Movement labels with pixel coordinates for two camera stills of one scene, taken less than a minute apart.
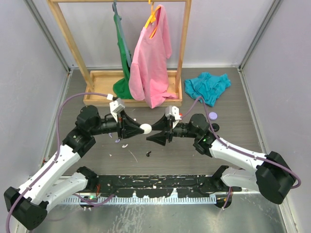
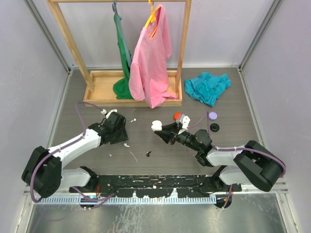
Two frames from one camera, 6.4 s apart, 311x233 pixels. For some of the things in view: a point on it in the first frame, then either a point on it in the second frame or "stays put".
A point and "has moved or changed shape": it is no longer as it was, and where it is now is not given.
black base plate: (161, 186) stays put
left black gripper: (130, 127) → (122, 137)
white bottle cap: (146, 127) has moved or changed shape
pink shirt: (148, 74) stays put
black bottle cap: (215, 127) stays put
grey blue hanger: (128, 52) stays put
